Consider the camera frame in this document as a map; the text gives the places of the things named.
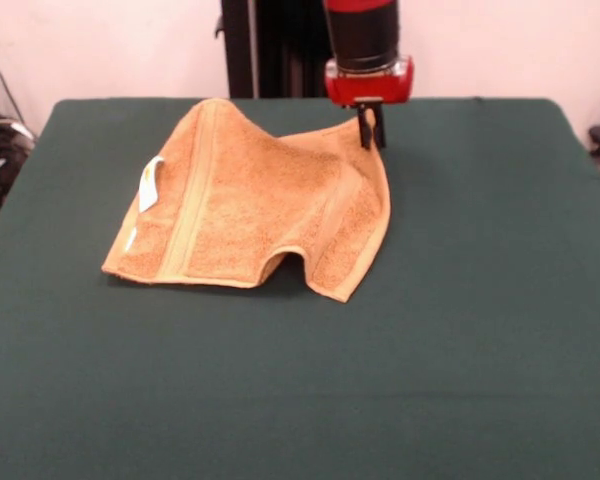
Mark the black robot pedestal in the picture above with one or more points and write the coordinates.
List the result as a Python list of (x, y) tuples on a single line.
[(280, 50)]

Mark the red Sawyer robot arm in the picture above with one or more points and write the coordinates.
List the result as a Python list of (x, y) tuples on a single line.
[(365, 35)]

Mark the dark green table cloth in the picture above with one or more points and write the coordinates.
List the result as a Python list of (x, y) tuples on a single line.
[(130, 375)]

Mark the orange terry towel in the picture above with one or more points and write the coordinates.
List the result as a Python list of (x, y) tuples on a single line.
[(260, 200)]

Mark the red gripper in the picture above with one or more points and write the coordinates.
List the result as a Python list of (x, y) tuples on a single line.
[(370, 90)]

